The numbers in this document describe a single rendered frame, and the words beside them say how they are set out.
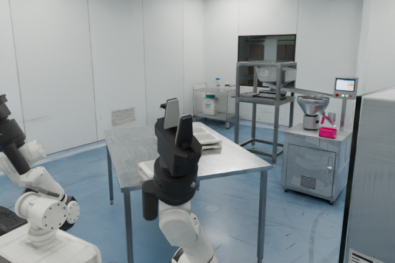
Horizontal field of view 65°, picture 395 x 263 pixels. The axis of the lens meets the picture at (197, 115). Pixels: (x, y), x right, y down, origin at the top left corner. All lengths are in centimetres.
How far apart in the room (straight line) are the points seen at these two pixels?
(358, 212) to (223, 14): 710
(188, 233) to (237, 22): 667
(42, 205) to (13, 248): 13
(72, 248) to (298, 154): 316
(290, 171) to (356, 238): 339
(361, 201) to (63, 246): 65
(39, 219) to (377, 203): 65
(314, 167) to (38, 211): 323
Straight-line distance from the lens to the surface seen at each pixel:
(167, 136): 57
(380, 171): 42
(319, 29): 647
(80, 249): 82
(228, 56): 729
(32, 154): 109
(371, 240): 45
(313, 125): 387
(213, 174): 217
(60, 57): 525
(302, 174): 379
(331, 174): 368
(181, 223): 67
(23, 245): 88
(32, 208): 81
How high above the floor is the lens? 169
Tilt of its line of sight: 12 degrees down
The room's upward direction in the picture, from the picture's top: straight up
